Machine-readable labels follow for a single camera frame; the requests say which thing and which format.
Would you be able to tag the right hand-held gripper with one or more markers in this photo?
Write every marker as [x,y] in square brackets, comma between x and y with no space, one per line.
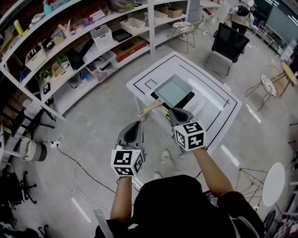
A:
[189,137]

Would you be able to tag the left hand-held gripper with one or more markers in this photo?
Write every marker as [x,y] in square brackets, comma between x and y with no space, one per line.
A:
[126,162]

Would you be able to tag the white portable gas stove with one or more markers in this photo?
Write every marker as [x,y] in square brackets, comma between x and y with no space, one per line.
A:
[192,105]

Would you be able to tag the person's right forearm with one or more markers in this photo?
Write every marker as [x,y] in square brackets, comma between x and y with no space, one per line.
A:
[214,172]

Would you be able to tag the person's left forearm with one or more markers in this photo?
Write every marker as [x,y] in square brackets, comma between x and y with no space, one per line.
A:
[121,197]

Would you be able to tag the person's right white shoe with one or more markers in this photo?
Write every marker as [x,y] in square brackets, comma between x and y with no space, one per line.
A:
[166,156]

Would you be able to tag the person's white shoe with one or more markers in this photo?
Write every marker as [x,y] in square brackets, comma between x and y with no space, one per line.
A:
[158,175]
[166,156]

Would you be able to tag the person's left white shoe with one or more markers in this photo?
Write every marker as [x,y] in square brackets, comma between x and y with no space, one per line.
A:
[158,175]

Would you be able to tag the clear plastic storage box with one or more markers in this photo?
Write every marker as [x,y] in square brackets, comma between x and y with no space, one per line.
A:
[102,67]

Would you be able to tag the small white storage bin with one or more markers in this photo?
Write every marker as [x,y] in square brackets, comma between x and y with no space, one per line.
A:
[80,83]

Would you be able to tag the white power strip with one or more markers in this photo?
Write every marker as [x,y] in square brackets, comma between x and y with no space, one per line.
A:
[55,144]

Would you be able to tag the red flat box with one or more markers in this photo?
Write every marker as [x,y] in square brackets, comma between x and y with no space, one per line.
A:
[130,50]

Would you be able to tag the person's black shirt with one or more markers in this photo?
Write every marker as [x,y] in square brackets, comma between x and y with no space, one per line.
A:
[177,209]

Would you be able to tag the white metal shelving unit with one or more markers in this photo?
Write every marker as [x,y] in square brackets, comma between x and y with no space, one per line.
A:
[151,35]

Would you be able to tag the black mesh office chair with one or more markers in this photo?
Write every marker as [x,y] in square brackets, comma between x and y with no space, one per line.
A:
[229,41]

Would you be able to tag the cream storage bin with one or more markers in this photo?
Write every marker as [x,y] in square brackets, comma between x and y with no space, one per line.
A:
[64,73]
[158,16]
[132,25]
[37,59]

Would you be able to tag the black bag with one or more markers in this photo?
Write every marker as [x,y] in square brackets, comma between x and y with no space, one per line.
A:
[75,60]

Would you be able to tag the black flat tray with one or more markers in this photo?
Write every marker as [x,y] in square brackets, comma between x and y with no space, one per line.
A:
[122,35]

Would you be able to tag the white perforated basket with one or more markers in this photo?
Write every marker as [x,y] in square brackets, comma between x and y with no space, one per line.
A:
[102,37]

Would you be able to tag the cardboard box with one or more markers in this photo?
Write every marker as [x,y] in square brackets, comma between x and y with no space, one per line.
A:
[174,12]

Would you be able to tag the grey woven laundry basket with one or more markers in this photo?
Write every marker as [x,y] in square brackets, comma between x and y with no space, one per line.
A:
[31,150]

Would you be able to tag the small potted plant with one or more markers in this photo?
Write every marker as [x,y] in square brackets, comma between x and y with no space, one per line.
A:
[44,74]

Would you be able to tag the round white side table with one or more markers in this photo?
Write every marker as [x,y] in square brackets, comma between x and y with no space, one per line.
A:
[273,183]

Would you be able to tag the white desk red drawer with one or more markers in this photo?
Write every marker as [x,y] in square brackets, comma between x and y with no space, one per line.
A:
[209,4]

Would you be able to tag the round wooden side table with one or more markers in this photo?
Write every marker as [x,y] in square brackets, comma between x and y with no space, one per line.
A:
[289,74]

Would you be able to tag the small beige container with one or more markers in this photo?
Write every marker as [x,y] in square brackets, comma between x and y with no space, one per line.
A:
[58,40]

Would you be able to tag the grey fabric bag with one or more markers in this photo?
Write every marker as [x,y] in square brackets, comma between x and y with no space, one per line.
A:
[122,5]

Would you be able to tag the red white book stack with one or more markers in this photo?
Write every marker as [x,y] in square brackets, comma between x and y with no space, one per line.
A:
[95,14]

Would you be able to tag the black swivel chair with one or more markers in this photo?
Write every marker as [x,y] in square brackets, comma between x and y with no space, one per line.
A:
[11,188]

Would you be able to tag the white dish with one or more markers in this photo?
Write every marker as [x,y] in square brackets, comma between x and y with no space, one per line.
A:
[38,18]

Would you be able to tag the teal spray bottle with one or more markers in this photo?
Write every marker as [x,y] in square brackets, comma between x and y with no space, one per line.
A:
[47,9]

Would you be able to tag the yellow bottle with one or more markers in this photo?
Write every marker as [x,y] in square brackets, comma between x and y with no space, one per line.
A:
[18,26]

